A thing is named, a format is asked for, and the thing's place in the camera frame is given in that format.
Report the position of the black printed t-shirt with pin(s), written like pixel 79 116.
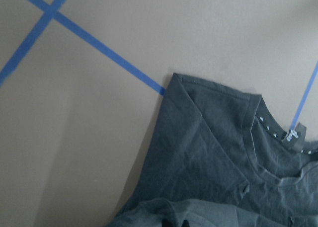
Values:
pixel 218 158

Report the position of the brown table mat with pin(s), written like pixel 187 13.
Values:
pixel 75 126

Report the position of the blue tape line lengthwise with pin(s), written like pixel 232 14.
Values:
pixel 91 40

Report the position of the blue tape line crosswise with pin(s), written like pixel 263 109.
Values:
pixel 49 13
pixel 304 97

